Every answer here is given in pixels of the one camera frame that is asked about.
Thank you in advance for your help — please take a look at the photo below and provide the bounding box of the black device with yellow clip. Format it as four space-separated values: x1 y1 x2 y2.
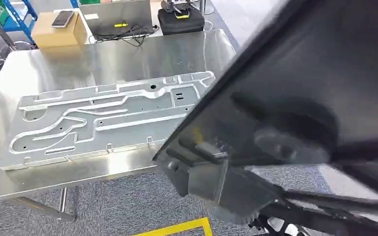
161 0 193 20

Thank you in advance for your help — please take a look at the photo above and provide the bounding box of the cardboard box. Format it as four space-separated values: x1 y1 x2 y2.
31 11 88 50

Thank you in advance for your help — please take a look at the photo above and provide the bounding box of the blue metal shelving rack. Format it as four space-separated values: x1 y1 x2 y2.
0 0 38 44

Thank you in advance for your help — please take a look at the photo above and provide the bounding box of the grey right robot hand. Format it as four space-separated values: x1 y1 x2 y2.
156 135 286 225

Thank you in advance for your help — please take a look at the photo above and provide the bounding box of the stamped sheet metal panel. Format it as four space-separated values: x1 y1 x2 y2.
0 71 217 171

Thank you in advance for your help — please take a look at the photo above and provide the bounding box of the black cable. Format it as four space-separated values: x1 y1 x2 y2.
94 22 160 47

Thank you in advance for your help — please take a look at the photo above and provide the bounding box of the steel workbench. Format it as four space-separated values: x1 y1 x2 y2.
0 29 239 224

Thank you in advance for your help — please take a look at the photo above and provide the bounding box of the black plastic frame panel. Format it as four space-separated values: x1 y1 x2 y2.
152 0 378 204

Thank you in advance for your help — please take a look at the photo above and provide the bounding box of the grey laptop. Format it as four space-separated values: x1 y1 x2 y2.
78 0 155 42

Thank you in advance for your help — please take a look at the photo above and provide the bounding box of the black carry case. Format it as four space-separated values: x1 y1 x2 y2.
157 8 206 36

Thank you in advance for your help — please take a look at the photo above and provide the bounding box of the black smartphone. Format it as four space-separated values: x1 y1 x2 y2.
51 10 76 29

